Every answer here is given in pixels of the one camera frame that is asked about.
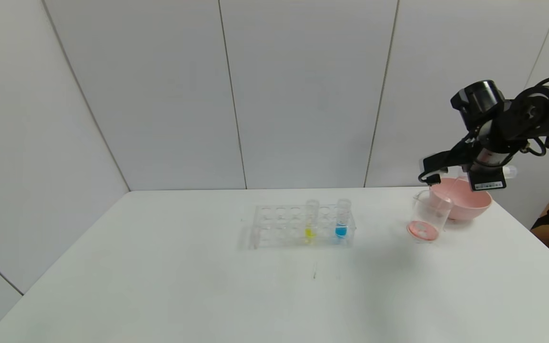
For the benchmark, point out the clear plastic test tube rack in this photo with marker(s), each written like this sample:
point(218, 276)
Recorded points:
point(279, 228)

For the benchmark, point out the test tube with yellow pigment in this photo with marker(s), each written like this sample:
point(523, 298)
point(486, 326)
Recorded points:
point(310, 232)

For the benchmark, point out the test tube with blue pigment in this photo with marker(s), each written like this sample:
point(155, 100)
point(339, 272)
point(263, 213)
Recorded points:
point(341, 231)

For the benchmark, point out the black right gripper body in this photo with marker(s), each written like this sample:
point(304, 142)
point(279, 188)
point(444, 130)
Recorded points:
point(487, 183)

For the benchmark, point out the pink bowl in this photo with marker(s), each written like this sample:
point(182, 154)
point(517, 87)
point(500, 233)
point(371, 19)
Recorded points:
point(470, 205)

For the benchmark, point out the clear glass beaker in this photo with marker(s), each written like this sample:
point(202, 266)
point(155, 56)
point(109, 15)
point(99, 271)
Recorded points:
point(427, 224)

